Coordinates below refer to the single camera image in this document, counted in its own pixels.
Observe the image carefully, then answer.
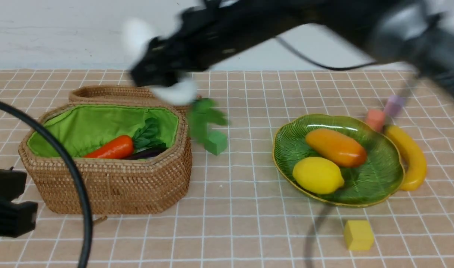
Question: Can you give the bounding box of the woven wicker basket lid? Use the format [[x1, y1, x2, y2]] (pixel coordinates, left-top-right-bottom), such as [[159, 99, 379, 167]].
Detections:
[[69, 84, 192, 115]]

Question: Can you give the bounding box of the woven wicker basket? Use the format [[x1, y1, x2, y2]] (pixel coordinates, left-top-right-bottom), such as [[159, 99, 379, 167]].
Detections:
[[18, 102, 192, 215]]

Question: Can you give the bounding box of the orange yellow mango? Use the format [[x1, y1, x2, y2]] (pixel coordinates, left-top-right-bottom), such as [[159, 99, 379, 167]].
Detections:
[[305, 128, 368, 168]]

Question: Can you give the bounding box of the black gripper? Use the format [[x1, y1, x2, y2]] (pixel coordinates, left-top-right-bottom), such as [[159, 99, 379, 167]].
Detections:
[[130, 6, 257, 87]]

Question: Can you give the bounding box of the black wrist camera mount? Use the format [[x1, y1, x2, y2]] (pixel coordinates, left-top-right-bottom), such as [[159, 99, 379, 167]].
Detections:
[[0, 167, 38, 238]]

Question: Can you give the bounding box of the yellow foam cube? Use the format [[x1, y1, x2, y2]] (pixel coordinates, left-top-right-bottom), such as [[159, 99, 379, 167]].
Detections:
[[343, 220, 375, 251]]

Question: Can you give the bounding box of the white radish with leaves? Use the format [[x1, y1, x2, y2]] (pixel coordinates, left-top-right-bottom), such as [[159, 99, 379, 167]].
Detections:
[[123, 17, 228, 144]]

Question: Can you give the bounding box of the orange foam cube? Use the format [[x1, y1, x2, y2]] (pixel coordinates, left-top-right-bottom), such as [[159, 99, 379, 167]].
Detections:
[[365, 109, 386, 132]]

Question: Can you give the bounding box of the orange carrot with leaves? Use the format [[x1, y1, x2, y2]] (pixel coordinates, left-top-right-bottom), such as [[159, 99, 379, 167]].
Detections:
[[84, 118, 166, 159]]

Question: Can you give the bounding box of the pink foam cube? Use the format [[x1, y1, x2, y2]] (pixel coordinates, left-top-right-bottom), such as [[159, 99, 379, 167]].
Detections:
[[383, 95, 405, 118]]

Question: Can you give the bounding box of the purple eggplant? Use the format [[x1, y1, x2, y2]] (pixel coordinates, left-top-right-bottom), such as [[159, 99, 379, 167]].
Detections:
[[123, 147, 167, 160]]

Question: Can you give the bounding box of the yellow banana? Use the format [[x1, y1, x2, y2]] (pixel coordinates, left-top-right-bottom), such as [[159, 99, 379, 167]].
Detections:
[[384, 124, 428, 191]]

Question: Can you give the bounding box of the yellow lemon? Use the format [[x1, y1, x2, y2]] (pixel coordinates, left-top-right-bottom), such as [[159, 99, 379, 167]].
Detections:
[[292, 157, 345, 195]]

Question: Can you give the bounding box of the green foam cube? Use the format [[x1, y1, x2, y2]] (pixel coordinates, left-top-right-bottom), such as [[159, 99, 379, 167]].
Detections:
[[204, 130, 228, 156]]

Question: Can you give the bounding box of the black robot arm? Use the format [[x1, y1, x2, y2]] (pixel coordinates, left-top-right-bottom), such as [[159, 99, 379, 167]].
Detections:
[[124, 0, 454, 105]]

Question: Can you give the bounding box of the green glass leaf plate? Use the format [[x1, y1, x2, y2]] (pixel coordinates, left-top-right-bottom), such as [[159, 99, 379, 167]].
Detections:
[[272, 114, 406, 207]]

